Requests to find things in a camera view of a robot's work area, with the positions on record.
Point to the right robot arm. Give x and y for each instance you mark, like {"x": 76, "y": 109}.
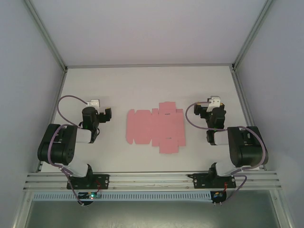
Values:
{"x": 247, "y": 147}

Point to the pink paper box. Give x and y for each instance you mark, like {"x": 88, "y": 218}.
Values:
{"x": 147, "y": 126}

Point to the aluminium frame leg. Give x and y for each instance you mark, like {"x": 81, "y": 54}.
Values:
{"x": 21, "y": 211}
{"x": 283, "y": 211}

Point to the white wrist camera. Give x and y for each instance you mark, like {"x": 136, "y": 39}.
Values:
{"x": 215, "y": 102}
{"x": 93, "y": 102}

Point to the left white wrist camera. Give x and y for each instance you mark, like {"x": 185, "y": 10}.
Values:
{"x": 93, "y": 102}

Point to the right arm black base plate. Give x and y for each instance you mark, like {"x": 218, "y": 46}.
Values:
{"x": 199, "y": 181}

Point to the aluminium frame post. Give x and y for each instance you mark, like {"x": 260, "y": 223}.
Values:
{"x": 48, "y": 35}
{"x": 250, "y": 35}

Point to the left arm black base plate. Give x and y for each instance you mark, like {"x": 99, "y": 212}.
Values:
{"x": 104, "y": 180}

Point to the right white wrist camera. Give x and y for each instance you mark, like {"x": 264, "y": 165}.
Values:
{"x": 215, "y": 102}

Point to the aluminium back strip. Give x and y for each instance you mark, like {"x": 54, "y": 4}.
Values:
{"x": 149, "y": 65}

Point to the aluminium side rail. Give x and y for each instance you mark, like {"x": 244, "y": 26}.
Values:
{"x": 242, "y": 95}
{"x": 52, "y": 118}

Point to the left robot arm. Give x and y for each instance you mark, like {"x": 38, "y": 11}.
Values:
{"x": 57, "y": 147}

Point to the aluminium mounting rail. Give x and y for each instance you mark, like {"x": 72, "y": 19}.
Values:
{"x": 147, "y": 181}

